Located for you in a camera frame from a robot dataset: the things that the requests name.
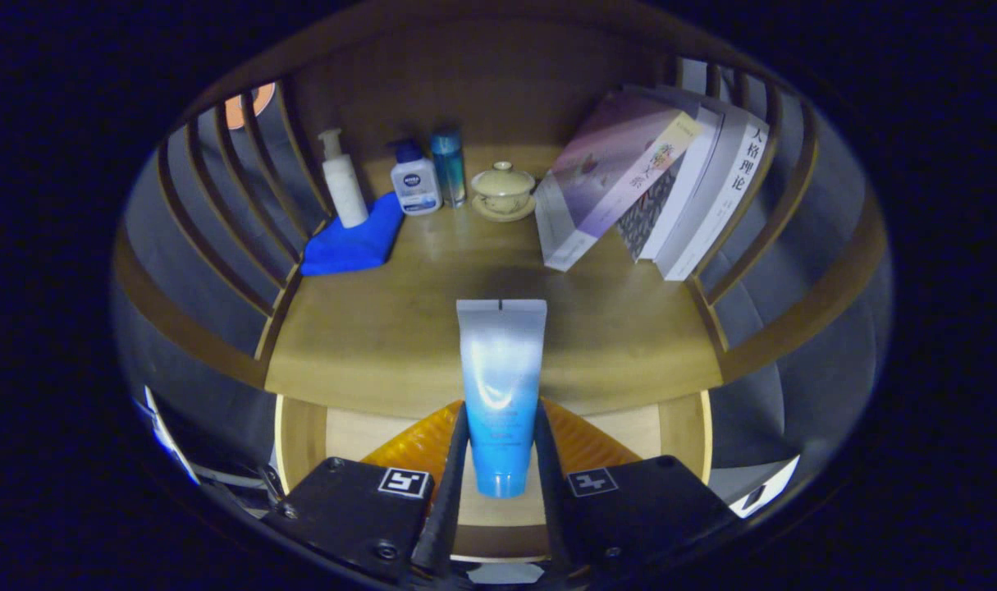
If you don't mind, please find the purple book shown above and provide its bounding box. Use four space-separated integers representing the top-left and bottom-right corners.
535 89 704 273

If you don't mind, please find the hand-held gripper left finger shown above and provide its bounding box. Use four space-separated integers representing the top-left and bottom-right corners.
262 401 472 585

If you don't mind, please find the wooden cabinet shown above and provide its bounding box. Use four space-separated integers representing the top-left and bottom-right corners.
111 0 893 428

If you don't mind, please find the white lotion bottle blue cap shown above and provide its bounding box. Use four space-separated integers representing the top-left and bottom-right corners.
387 140 444 217

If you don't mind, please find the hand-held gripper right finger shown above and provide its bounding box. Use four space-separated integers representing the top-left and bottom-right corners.
533 398 741 575

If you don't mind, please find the white book printed spine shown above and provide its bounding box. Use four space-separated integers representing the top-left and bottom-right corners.
654 107 771 282

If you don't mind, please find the blue tube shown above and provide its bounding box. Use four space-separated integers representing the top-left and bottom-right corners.
456 299 548 499

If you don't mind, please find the wooden countertop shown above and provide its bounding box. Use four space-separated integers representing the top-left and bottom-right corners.
264 144 725 419

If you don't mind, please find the white pump bottle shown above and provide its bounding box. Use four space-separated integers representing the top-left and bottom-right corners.
318 128 370 229

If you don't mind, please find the blue folded cloth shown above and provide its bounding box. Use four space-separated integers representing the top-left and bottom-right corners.
300 191 406 277

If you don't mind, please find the beige lidded tea cup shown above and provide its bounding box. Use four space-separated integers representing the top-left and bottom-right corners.
470 161 538 223

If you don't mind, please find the wooden drawer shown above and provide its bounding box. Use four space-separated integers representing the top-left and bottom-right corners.
272 392 715 563

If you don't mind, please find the teal bottle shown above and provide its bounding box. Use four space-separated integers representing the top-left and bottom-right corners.
430 127 468 209

